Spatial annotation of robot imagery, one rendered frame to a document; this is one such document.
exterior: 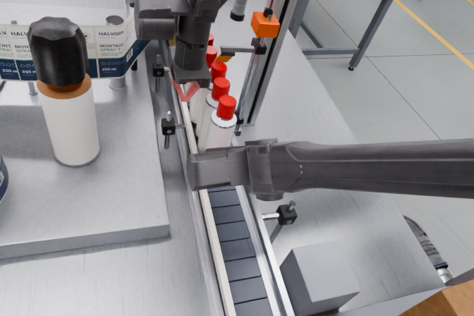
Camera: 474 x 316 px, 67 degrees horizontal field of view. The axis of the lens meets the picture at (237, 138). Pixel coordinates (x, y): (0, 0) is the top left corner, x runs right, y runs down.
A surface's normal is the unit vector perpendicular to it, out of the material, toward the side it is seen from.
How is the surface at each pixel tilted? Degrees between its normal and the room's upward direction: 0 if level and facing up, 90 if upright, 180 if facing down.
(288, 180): 78
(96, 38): 90
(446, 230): 0
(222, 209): 0
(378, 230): 0
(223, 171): 41
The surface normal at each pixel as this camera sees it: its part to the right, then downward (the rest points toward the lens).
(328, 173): -0.79, 0.10
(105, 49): 0.32, 0.73
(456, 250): 0.20, -0.67
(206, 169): 0.26, -0.02
